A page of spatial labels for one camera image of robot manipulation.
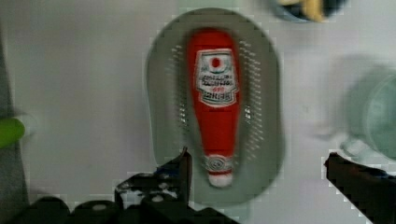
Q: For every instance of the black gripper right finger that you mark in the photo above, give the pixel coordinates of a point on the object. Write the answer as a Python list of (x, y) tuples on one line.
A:
[(371, 190)]

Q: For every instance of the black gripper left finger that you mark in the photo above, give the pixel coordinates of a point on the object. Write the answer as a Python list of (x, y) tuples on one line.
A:
[(171, 181)]

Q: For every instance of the red ketchup bottle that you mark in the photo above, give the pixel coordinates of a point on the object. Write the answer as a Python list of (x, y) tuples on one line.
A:
[(215, 90)]

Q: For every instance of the green oval strainer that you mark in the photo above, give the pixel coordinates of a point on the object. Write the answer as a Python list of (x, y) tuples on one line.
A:
[(259, 146)]

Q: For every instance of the mint green mug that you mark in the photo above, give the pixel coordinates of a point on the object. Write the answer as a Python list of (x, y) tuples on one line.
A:
[(371, 115)]

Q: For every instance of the green round toy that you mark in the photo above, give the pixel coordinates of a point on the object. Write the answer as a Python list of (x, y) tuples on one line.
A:
[(11, 131)]

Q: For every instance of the peeled banana toy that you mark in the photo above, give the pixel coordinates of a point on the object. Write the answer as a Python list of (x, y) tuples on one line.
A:
[(304, 10)]

